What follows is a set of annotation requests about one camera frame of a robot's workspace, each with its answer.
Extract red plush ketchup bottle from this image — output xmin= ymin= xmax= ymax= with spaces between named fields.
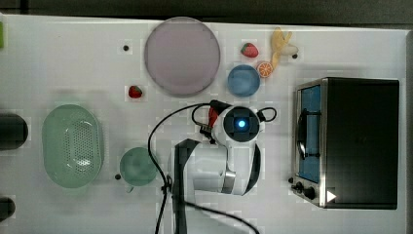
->
xmin=208 ymin=107 xmax=218 ymax=128

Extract grey round plate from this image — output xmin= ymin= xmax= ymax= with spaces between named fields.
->
xmin=144 ymin=17 xmax=220 ymax=97

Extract green perforated colander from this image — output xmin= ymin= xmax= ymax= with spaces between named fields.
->
xmin=42 ymin=104 xmax=103 ymax=189

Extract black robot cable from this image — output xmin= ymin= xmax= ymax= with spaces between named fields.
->
xmin=147 ymin=102 xmax=279 ymax=234

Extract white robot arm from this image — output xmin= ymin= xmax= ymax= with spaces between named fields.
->
xmin=169 ymin=100 xmax=263 ymax=234

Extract black frying pan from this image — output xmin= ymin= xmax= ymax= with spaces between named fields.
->
xmin=0 ymin=113 xmax=28 ymax=151

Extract green mug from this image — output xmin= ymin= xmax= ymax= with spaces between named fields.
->
xmin=119 ymin=147 xmax=157 ymax=193

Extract black round object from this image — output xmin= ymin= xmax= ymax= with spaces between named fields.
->
xmin=0 ymin=197 xmax=16 ymax=221

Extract silver toaster oven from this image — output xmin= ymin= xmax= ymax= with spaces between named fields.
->
xmin=288 ymin=77 xmax=399 ymax=210

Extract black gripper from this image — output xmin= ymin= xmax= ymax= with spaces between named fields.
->
xmin=200 ymin=99 xmax=230 ymax=143

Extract blue bowl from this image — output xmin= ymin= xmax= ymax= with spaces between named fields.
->
xmin=227 ymin=64 xmax=260 ymax=98

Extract orange slice toy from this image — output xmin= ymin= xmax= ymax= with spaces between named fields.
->
xmin=256 ymin=61 xmax=274 ymax=78

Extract red plush strawberry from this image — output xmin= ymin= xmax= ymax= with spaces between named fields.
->
xmin=129 ymin=86 xmax=143 ymax=98

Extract peeled plush banana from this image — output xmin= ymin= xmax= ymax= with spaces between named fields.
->
xmin=271 ymin=27 xmax=299 ymax=69

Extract red strawberry green leaves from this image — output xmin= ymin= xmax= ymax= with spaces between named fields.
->
xmin=241 ymin=43 xmax=259 ymax=59

